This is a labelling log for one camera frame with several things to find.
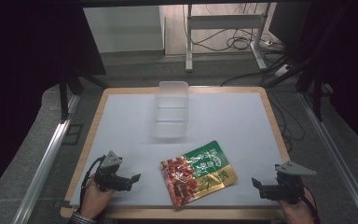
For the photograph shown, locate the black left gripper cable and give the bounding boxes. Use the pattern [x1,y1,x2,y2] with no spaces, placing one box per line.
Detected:
[79,156,105,209]

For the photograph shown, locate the white metal desk frame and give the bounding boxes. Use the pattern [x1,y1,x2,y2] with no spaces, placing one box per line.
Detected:
[184,3,273,74]

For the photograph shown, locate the white cabinet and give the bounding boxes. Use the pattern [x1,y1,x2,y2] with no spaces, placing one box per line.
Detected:
[82,6,166,54]

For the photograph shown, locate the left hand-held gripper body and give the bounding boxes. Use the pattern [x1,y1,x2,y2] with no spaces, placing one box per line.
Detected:
[93,150,134,192]

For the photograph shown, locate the white power strip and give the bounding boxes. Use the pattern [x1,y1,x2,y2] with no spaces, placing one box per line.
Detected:
[272,63,294,78]

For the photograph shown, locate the white table mat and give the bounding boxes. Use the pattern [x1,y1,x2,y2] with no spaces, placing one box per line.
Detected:
[69,91,285,209]

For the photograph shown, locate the black floor cables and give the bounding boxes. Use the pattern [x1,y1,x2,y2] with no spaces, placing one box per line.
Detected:
[191,4,307,153]

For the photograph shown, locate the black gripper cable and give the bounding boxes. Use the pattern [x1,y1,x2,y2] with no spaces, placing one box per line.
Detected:
[300,185,322,224]
[79,156,105,209]

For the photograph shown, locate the black curtain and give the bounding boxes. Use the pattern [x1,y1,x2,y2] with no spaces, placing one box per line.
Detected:
[0,0,107,203]
[268,0,358,157]

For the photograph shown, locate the black metal stand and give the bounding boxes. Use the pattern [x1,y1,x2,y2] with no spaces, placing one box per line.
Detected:
[264,46,334,122]
[57,70,110,123]

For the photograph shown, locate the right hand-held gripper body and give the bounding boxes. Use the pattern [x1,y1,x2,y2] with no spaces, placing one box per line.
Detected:
[258,160,318,205]

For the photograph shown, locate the person's left hand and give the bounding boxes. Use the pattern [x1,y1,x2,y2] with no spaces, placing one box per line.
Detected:
[79,178,117,220]

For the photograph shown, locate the person's right hand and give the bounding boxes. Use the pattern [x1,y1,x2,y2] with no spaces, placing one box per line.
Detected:
[279,189,317,224]

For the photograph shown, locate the dark floor hatch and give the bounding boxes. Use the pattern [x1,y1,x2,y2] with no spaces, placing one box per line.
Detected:
[62,123,84,147]

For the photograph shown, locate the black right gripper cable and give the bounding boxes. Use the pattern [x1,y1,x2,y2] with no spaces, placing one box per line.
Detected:
[300,185,322,224]

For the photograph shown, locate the red and green snack packet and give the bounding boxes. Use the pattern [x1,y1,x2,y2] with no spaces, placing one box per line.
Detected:
[159,140,239,209]

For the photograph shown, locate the aluminium rail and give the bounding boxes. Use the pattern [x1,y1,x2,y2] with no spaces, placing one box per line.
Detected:
[297,91,358,224]
[11,92,82,224]

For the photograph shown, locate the clear plastic container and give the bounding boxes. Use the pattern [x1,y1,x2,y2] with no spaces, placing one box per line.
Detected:
[149,80,190,140]

